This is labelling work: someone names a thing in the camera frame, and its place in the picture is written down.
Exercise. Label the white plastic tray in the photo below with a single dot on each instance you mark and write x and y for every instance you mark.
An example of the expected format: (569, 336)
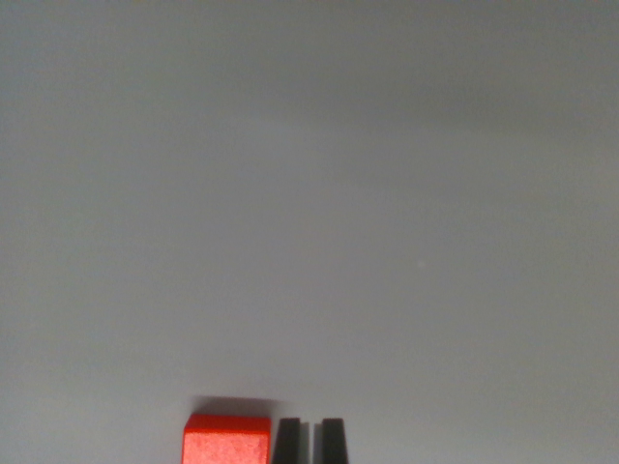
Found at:
(309, 217)

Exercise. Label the red block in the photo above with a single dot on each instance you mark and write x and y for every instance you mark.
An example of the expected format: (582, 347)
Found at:
(225, 442)

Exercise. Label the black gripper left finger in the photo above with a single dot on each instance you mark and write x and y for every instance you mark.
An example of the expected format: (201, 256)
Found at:
(288, 442)

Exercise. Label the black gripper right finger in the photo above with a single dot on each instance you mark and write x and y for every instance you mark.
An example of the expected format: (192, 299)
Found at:
(334, 442)

